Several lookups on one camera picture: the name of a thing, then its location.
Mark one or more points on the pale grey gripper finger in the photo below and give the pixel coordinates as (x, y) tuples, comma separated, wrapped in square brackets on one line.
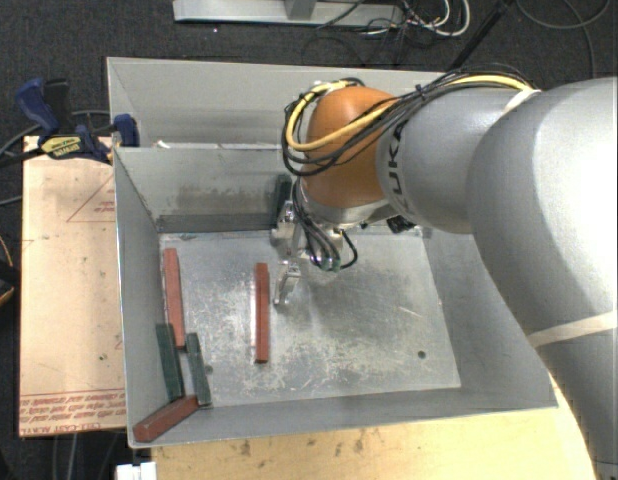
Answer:
[(292, 282), (280, 288)]

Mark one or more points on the dark green flat block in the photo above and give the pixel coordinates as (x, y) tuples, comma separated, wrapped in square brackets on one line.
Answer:
[(169, 363), (199, 370)]

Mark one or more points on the red-brown flat block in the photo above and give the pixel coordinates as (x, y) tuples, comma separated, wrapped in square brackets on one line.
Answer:
[(173, 293), (262, 313), (166, 419)]

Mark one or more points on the brown cardboard board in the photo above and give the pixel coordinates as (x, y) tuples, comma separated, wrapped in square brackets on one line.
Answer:
[(69, 288)]

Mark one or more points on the grey metal bin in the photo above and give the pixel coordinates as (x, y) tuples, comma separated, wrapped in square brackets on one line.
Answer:
[(359, 328)]

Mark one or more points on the black cylinder on white bracket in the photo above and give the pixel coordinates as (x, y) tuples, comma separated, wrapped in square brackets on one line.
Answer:
[(400, 224)]

